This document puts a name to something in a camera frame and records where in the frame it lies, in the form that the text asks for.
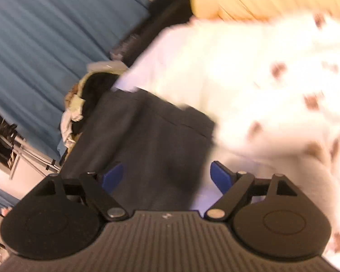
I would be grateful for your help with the black pants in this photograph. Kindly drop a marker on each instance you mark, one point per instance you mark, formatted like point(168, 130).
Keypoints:
point(147, 141)

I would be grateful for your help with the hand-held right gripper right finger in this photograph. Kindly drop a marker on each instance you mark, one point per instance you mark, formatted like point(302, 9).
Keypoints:
point(221, 175)

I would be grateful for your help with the black sofa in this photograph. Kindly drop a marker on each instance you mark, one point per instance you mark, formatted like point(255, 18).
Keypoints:
point(158, 25)

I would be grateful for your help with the wide blue curtain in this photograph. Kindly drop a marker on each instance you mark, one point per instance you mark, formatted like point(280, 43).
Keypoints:
point(45, 42)

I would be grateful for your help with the white quilt brown print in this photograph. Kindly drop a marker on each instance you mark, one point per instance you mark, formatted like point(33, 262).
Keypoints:
point(243, 79)

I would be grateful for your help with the pale green cloth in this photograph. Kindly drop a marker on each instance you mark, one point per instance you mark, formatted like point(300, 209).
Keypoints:
point(76, 104)

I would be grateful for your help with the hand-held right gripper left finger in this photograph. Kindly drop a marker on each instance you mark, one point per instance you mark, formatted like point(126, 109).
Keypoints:
point(113, 175)

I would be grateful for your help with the white garment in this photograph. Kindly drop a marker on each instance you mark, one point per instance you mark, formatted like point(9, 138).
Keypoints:
point(69, 127)

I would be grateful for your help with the garment steamer stand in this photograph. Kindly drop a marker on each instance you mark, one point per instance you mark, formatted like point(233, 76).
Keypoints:
point(19, 150)

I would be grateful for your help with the narrow blue curtain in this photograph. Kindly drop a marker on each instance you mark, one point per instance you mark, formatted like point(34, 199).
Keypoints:
point(0, 198)

